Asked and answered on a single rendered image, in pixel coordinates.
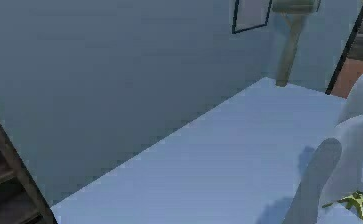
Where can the white swivel chair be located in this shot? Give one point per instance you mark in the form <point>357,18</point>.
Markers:
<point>350,150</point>

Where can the dark brown wooden shelf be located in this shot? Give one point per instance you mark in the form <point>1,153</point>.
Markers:
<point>9,186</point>

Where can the black framed wall picture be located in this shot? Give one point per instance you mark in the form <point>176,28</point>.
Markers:
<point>250,15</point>

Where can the black door frame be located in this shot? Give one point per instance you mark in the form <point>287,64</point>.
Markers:
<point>347,50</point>

